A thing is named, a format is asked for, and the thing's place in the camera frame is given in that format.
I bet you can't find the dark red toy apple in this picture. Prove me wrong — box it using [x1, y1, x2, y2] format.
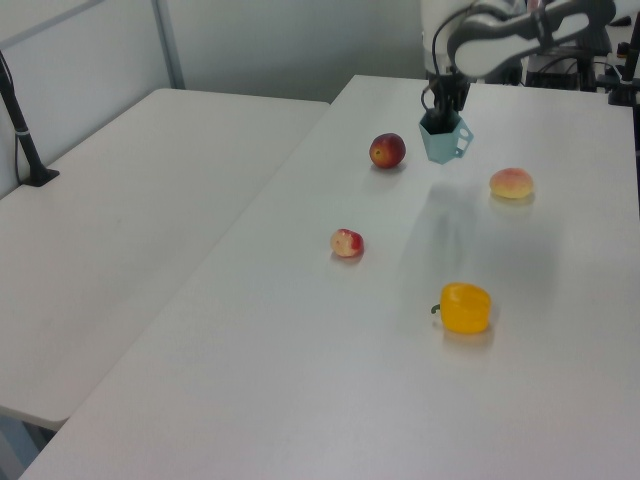
[369, 132, 407, 171]

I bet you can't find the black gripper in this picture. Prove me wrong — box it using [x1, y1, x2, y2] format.
[428, 72, 472, 133]

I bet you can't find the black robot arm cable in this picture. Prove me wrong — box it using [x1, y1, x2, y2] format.
[421, 0, 482, 113]

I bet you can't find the dark background equipment rack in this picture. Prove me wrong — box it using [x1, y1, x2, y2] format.
[523, 44, 621, 94]

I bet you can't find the black stand with red tip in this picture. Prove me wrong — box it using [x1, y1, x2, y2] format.
[607, 37, 640, 107]

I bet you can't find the white side table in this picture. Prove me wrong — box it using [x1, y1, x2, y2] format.
[0, 88, 331, 432]

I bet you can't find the yellow toy bell pepper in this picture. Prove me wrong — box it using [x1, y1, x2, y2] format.
[430, 282, 493, 335]

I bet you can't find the grey metal frame post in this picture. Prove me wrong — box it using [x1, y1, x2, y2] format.
[152, 0, 187, 92]

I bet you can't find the pink yellow toy peach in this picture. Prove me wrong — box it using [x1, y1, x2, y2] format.
[488, 167, 536, 201]

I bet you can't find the small red-yellow apple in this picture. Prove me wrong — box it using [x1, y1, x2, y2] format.
[329, 228, 365, 259]

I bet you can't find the black camera stand pole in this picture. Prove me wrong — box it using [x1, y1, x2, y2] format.
[0, 49, 61, 188]

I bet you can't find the light blue hexagonal mug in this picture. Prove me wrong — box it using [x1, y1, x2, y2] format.
[417, 110, 475, 165]

